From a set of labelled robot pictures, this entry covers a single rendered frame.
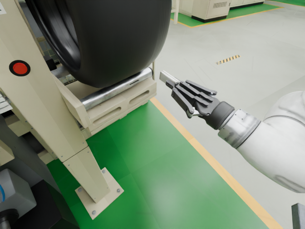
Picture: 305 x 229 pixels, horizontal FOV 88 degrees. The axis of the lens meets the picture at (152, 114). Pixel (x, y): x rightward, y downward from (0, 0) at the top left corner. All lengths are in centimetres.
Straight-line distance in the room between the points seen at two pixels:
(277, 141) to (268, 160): 4
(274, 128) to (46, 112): 66
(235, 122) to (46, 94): 56
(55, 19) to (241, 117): 83
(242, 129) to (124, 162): 118
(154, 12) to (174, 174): 119
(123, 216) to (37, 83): 102
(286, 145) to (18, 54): 66
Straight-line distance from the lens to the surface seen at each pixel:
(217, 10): 532
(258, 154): 41
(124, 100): 65
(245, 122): 41
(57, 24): 91
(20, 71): 57
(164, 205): 132
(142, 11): 45
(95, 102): 60
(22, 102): 61
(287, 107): 51
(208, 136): 169
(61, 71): 83
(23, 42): 55
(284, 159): 41
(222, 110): 42
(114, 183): 139
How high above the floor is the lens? 128
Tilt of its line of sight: 45 degrees down
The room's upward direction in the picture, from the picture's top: straight up
